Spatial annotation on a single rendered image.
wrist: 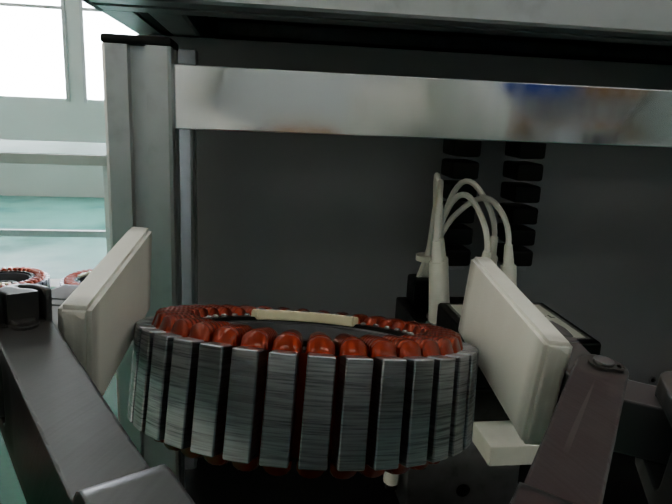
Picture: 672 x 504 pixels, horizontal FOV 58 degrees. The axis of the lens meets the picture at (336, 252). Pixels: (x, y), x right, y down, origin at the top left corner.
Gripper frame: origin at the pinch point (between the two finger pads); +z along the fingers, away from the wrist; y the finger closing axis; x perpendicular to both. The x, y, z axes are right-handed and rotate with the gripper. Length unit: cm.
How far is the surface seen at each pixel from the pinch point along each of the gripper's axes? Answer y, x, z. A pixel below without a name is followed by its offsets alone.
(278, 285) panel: -0.9, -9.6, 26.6
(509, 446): 9.8, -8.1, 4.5
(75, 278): -28, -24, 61
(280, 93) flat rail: -1.8, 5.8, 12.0
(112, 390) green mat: -15.9, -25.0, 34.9
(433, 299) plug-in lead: 8.2, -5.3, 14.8
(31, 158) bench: -122, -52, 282
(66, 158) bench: -106, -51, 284
